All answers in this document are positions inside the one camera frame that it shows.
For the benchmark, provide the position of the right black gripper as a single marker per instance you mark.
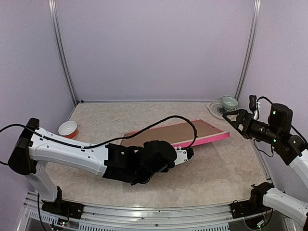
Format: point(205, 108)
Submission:
point(242, 114)

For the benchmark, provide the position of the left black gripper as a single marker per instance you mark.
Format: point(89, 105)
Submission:
point(146, 143)

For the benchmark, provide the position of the pink wooden picture frame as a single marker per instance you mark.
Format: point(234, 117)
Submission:
point(209, 138)

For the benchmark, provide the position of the brown cardboard backing board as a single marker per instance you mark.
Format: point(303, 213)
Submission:
point(173, 134)

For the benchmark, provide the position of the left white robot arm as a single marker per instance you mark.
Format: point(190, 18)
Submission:
point(36, 146)

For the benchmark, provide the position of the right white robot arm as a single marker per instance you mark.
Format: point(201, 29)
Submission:
point(293, 151)

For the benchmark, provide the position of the pale green ceramic bowl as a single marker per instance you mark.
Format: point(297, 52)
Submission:
point(229, 103)

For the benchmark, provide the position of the white swirl pattern plate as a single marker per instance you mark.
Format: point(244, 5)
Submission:
point(216, 109)

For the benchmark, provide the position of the orange white bowl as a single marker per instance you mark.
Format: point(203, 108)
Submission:
point(68, 129)

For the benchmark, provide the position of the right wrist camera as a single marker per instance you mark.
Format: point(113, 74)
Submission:
point(253, 103)

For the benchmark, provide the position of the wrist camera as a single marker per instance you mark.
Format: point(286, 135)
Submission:
point(183, 155)
point(253, 103)

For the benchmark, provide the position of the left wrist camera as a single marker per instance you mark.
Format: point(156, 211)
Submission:
point(183, 155)

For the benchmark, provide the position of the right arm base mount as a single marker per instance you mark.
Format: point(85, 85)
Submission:
point(254, 204)

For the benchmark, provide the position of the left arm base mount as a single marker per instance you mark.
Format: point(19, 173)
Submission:
point(62, 207)

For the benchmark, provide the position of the aluminium front rail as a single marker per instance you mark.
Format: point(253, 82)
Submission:
point(117, 218)

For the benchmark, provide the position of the right aluminium corner post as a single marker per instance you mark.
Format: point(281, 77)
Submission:
point(249, 48)

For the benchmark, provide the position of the aluminium corner post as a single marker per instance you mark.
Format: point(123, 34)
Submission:
point(61, 52)
point(249, 48)

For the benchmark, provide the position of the left aluminium corner post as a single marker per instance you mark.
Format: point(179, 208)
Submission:
point(61, 52)

